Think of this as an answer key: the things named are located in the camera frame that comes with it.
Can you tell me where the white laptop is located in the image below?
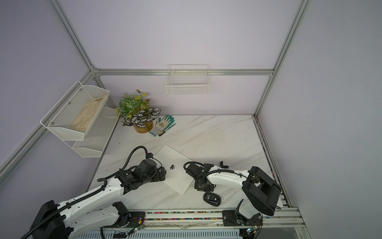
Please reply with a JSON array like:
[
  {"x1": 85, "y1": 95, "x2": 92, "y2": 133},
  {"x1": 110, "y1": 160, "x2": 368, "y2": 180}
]
[{"x1": 154, "y1": 145, "x2": 194, "y2": 195}]

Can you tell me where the black wireless mouse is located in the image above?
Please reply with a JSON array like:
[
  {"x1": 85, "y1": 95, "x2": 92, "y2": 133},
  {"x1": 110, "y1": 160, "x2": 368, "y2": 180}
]
[{"x1": 203, "y1": 192, "x2": 221, "y2": 207}]

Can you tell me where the black mouse battery cover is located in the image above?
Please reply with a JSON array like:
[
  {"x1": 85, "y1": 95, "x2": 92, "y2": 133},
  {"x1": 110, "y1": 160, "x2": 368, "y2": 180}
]
[{"x1": 219, "y1": 161, "x2": 229, "y2": 169}]

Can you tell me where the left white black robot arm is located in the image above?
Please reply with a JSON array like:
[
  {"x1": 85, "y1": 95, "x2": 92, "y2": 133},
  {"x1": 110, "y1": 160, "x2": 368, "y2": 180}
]
[{"x1": 23, "y1": 146, "x2": 167, "y2": 239}]

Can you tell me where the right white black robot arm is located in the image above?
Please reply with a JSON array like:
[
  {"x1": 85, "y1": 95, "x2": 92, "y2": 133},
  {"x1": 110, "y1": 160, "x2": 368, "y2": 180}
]
[{"x1": 183, "y1": 161, "x2": 282, "y2": 226}]

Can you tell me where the small black yellow screwdriver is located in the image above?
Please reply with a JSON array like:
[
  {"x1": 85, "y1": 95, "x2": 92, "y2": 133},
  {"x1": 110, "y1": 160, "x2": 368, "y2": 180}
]
[{"x1": 158, "y1": 123, "x2": 176, "y2": 137}]

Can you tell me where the teal white work glove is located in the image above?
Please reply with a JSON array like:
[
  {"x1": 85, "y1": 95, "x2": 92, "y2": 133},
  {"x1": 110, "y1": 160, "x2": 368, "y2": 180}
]
[{"x1": 149, "y1": 115, "x2": 175, "y2": 136}]

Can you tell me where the potted green striped plant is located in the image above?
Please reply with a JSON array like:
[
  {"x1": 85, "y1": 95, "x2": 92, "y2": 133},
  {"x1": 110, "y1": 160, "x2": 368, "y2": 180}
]
[{"x1": 115, "y1": 89, "x2": 161, "y2": 133}]

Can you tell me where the lower white mesh shelf bin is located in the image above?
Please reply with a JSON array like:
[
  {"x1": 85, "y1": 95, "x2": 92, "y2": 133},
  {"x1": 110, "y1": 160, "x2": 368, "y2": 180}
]
[{"x1": 64, "y1": 107, "x2": 119, "y2": 158}]

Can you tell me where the white mesh shelf bin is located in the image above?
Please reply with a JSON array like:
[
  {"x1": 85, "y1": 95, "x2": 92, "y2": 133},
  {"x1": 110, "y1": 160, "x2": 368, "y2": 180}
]
[
  {"x1": 40, "y1": 81, "x2": 109, "y2": 141},
  {"x1": 64, "y1": 107, "x2": 119, "y2": 158}
]

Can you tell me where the beige cloth in bin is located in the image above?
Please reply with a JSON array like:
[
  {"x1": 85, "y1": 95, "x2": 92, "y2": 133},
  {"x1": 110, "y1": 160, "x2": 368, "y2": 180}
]
[{"x1": 71, "y1": 96, "x2": 106, "y2": 132}]

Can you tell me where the upper white mesh shelf bin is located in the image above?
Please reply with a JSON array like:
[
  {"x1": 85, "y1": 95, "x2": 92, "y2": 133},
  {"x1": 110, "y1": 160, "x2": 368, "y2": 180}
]
[{"x1": 40, "y1": 81, "x2": 109, "y2": 141}]

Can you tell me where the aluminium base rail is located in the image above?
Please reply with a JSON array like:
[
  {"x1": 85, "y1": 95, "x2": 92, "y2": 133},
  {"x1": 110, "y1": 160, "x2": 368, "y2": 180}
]
[{"x1": 69, "y1": 206, "x2": 310, "y2": 239}]

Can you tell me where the white wire wall basket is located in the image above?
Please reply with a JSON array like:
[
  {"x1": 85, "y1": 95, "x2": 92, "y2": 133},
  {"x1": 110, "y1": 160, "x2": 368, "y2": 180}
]
[{"x1": 166, "y1": 64, "x2": 210, "y2": 97}]

